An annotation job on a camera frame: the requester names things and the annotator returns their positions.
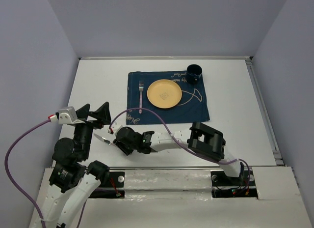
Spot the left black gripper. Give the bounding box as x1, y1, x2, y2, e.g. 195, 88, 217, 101
74, 100, 112, 158

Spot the pink-handled metal knife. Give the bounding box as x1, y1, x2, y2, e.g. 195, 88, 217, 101
94, 133, 117, 147

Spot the pink-handled metal fork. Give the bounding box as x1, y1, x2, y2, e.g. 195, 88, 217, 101
139, 81, 144, 114

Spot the yellow round plate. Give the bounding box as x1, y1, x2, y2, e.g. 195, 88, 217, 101
147, 79, 182, 109

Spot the dark blue fish-print cloth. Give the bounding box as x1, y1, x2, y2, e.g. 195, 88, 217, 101
127, 71, 210, 124

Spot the dark blue patterned mug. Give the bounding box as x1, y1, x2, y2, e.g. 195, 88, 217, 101
186, 64, 203, 84

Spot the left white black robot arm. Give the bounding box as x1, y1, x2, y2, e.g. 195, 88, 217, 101
32, 102, 111, 228

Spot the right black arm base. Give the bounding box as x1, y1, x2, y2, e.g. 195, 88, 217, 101
211, 171, 258, 199

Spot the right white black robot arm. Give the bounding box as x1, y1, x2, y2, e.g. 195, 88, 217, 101
108, 122, 244, 185

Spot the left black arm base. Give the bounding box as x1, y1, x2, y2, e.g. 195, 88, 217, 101
89, 171, 125, 199

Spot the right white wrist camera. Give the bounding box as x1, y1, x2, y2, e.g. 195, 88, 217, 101
107, 125, 123, 135

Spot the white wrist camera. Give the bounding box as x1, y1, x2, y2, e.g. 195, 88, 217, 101
48, 107, 84, 125
107, 125, 123, 135

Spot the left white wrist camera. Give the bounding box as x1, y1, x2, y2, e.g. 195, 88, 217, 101
48, 107, 84, 125

